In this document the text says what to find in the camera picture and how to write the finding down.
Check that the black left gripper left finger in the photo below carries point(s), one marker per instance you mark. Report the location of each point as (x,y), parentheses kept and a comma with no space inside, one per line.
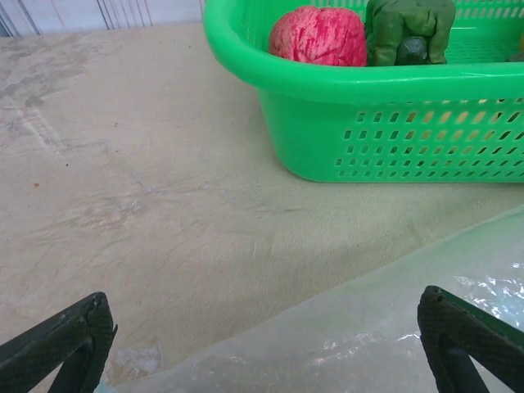
(61,348)

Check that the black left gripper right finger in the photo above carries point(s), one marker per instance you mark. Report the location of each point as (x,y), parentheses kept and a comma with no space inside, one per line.
(462,340)

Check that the clear zip-top bag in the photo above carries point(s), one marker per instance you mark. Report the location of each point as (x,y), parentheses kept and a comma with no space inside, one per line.
(327,327)

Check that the green toy bell pepper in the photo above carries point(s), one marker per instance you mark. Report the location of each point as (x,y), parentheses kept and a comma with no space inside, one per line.
(393,24)

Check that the red toy apple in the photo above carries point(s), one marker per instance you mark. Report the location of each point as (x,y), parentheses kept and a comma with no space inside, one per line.
(319,37)

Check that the green plastic basket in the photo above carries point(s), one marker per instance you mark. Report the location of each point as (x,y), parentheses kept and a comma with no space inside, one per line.
(307,123)

